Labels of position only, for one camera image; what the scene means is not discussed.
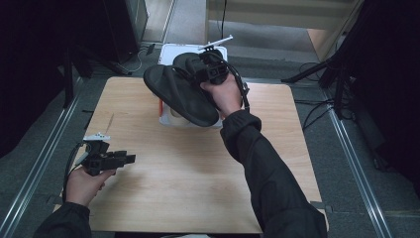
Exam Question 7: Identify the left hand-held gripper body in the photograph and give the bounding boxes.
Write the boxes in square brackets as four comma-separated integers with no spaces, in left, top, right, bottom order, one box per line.
[78,132,128,177]

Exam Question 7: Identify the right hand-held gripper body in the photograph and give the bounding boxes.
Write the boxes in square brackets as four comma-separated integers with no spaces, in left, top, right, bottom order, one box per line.
[197,35,234,85]

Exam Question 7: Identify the black flip-flop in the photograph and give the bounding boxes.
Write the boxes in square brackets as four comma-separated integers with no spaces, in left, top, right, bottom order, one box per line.
[171,52,207,75]
[143,63,221,128]

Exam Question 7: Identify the white shoe rack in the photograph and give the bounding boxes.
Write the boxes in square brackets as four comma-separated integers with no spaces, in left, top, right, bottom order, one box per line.
[157,43,229,129]

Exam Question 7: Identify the person's right hand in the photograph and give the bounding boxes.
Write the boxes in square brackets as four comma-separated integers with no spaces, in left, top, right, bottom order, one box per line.
[200,73,244,118]

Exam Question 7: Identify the person's left hand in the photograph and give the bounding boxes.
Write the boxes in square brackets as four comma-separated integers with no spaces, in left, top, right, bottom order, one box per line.
[65,167,117,207]

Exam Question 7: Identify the grey tape strip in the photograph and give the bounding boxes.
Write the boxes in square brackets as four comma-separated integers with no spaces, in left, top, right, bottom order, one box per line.
[311,200,333,213]
[46,195,67,206]

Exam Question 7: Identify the beige wooden furniture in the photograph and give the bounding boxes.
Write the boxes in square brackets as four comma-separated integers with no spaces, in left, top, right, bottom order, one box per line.
[206,0,365,62]

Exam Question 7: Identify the dark cabinet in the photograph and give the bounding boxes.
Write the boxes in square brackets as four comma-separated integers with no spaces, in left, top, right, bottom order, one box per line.
[102,0,149,63]

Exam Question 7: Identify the black upright stand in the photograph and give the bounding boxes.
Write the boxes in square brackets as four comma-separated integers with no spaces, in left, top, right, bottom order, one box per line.
[62,49,75,108]

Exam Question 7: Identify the black tripod stand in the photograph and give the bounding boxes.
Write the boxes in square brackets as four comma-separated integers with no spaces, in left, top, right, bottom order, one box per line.
[280,49,355,120]

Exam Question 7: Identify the dark curtain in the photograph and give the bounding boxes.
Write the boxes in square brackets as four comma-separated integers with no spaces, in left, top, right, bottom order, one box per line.
[346,0,420,196]
[0,0,110,160]

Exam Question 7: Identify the left hand-held gripper cable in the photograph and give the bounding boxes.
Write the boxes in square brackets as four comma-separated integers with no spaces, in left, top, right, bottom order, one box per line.
[61,142,91,202]

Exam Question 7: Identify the hand-held gripper cable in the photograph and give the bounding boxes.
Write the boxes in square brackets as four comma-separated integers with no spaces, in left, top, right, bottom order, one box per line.
[61,142,91,202]
[224,60,251,112]

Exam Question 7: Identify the right hand-held gripper cable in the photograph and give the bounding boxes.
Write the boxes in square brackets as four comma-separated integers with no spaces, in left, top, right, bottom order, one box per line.
[224,60,251,112]

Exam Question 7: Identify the black hanging cable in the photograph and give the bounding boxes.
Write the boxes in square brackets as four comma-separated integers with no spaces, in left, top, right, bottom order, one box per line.
[217,0,229,43]

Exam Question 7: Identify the white floor cable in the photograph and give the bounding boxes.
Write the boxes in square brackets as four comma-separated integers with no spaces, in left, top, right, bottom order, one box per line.
[122,49,148,73]

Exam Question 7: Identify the metal floor rail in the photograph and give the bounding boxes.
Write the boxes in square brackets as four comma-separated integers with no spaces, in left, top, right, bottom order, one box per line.
[321,90,394,238]
[0,77,83,238]

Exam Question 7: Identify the black floor cables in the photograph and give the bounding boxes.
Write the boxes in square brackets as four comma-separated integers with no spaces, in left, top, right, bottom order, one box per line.
[294,97,335,132]

